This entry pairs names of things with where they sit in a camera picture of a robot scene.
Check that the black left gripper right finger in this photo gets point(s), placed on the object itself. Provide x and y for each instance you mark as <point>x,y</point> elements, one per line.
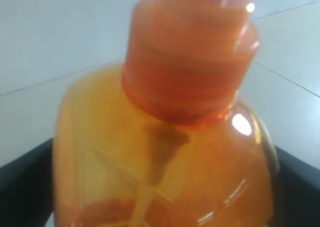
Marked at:
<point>296,193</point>

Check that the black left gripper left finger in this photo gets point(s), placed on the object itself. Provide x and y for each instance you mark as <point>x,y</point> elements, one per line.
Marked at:
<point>26,188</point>

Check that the orange pump soap bottle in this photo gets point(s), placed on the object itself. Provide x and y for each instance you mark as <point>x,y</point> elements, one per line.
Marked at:
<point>162,140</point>

